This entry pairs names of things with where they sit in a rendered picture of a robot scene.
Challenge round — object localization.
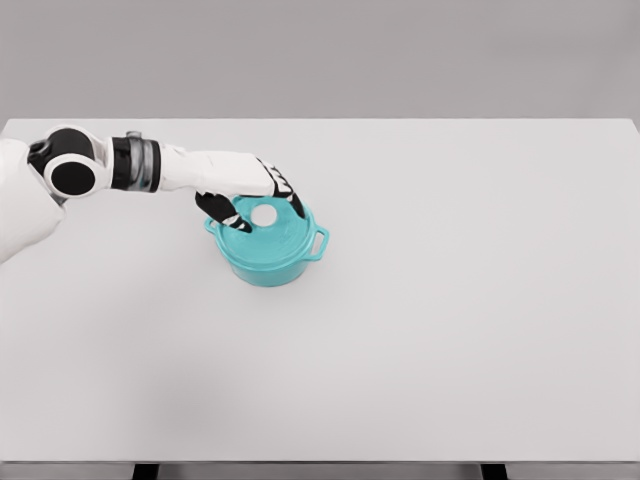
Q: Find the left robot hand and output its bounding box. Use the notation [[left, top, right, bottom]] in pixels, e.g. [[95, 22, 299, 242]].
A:
[[194, 151, 307, 235]]

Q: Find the teal pot lid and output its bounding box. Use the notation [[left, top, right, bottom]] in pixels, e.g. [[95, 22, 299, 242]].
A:
[[218, 195, 316, 271]]

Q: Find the teal pot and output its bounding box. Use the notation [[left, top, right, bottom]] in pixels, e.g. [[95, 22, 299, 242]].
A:
[[203, 195, 332, 288]]

